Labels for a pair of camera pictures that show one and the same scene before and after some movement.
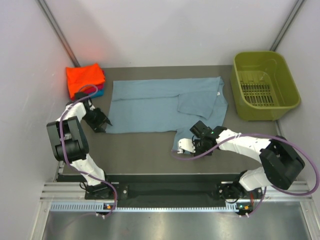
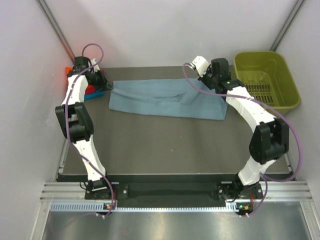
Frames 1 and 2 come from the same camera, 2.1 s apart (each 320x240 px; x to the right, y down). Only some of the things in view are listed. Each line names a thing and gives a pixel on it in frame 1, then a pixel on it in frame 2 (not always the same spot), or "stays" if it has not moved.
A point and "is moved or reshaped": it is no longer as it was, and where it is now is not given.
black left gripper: (102, 117) to (103, 84)
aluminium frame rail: (75, 190) stays
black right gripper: (197, 152) to (203, 79)
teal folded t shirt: (99, 93) stays
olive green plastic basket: (262, 87) stays
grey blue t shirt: (166, 105) is moved or reshaped
